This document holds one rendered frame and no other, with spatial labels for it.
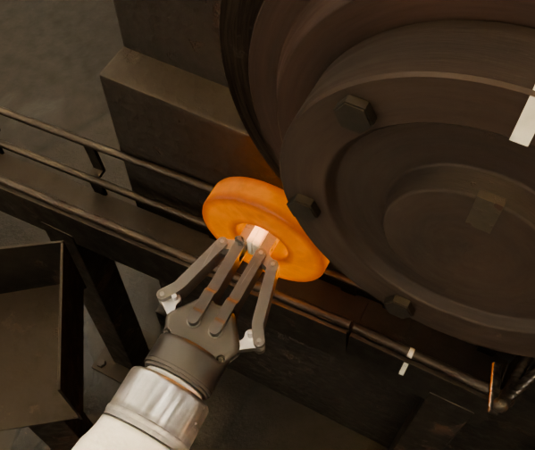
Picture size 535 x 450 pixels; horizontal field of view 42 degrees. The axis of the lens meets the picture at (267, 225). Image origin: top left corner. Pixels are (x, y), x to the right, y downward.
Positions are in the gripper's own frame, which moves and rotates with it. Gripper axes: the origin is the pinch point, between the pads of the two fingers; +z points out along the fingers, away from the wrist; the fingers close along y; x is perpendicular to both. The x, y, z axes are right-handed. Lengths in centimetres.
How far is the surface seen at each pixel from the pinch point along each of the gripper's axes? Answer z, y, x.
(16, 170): 3, -47, -24
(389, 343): -1.7, 17.3, -12.9
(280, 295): -1.7, 2.4, -13.8
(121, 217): 2.3, -26.2, -22.2
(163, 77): 11.7, -20.4, 2.3
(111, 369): -8, -37, -83
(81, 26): 80, -107, -88
